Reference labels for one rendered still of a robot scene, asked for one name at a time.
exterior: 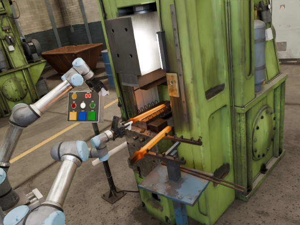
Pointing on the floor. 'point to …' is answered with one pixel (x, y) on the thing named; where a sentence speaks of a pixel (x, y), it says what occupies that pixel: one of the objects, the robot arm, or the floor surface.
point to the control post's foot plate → (108, 196)
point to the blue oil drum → (108, 67)
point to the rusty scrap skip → (89, 55)
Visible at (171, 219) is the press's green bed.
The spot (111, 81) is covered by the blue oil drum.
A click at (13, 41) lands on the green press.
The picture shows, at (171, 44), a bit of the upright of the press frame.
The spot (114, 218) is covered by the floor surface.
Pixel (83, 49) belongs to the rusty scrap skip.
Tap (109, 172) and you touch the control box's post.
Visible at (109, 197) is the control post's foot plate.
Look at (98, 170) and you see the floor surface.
